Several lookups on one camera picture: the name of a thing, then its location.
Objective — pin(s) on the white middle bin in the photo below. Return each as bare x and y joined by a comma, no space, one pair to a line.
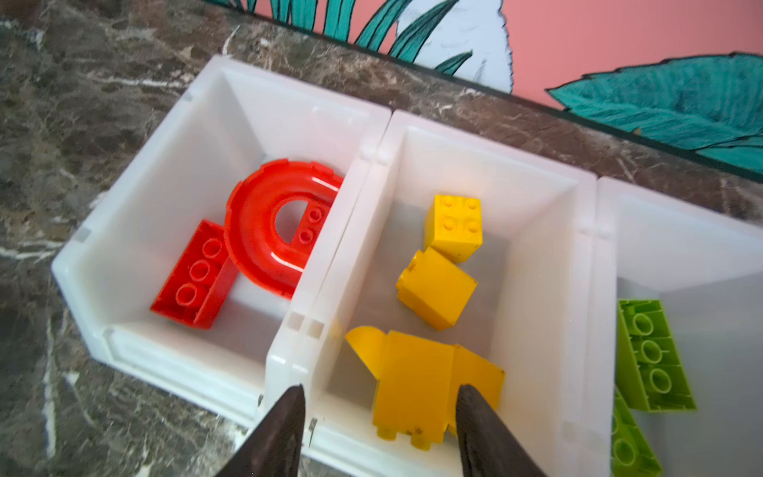
528,314

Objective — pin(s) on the yellow lego small bottom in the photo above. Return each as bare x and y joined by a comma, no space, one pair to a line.
471,369

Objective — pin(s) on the small red lego brick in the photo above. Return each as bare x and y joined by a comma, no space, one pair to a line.
310,225

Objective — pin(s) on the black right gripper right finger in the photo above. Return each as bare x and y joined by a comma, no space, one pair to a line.
487,447

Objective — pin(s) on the red lego brick long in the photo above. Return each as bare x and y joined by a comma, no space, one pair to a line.
200,283

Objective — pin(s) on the yellow lego long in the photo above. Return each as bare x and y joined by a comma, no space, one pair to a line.
367,342

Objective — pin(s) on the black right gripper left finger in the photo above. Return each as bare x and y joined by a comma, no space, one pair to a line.
274,447

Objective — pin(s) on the white left bin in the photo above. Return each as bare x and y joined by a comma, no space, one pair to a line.
232,119

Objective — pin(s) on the white right bin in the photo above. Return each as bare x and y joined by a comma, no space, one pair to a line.
706,269

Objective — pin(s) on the green lego brick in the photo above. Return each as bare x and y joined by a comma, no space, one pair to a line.
631,454
649,372

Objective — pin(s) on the yellow lego small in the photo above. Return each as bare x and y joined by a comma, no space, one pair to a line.
413,390
453,227
471,369

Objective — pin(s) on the white bin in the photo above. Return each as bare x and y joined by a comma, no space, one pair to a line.
706,269
232,119
528,314

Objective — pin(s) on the red arch lego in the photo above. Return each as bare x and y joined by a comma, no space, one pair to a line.
255,246

